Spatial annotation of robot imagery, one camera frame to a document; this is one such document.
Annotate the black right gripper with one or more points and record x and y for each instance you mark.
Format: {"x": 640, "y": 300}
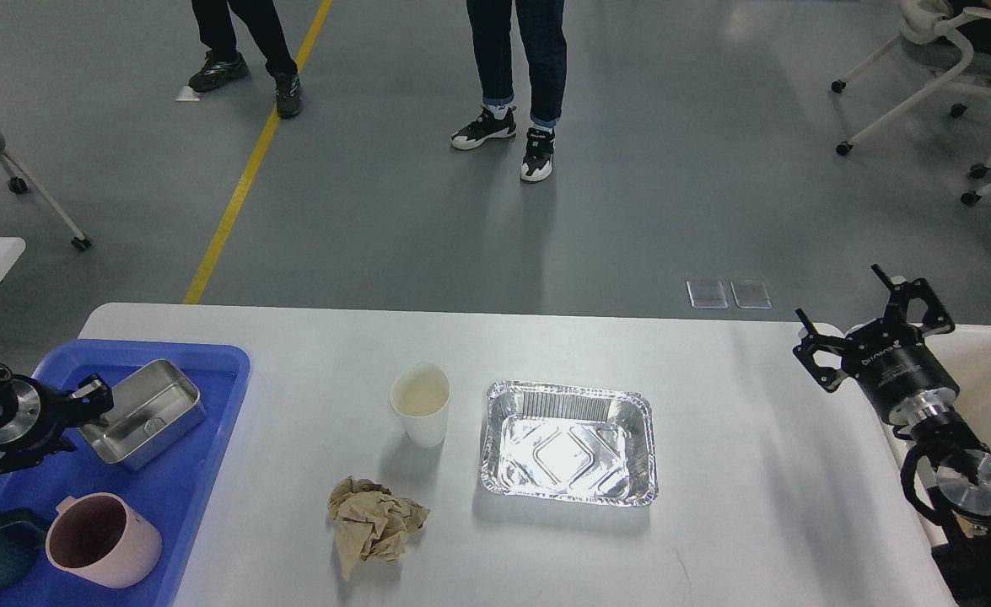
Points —
{"x": 904, "y": 375}

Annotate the aluminium foil tray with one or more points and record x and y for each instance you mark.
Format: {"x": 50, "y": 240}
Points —
{"x": 569, "y": 443}

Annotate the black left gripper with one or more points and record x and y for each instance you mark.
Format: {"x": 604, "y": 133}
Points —
{"x": 34, "y": 417}

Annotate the white paper on floor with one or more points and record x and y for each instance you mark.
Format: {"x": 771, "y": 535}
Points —
{"x": 187, "y": 94}

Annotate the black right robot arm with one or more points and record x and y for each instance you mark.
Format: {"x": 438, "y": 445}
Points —
{"x": 946, "y": 473}

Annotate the floor socket plate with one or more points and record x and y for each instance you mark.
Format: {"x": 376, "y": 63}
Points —
{"x": 707, "y": 294}
{"x": 751, "y": 294}

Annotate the stainless steel rectangular container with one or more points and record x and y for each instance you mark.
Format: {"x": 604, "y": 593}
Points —
{"x": 153, "y": 408}

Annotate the floor socket plate left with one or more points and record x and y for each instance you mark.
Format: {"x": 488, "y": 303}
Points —
{"x": 707, "y": 294}

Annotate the floor socket plate right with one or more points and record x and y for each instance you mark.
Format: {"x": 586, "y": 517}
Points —
{"x": 751, "y": 294}

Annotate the pink mug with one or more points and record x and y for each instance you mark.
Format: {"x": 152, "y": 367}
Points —
{"x": 100, "y": 538}

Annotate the white paper cup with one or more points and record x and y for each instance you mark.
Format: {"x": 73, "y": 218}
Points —
{"x": 420, "y": 397}

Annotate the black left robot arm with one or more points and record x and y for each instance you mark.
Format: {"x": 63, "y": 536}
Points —
{"x": 34, "y": 416}

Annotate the crumpled brown paper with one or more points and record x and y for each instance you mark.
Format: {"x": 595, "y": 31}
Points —
{"x": 371, "y": 522}

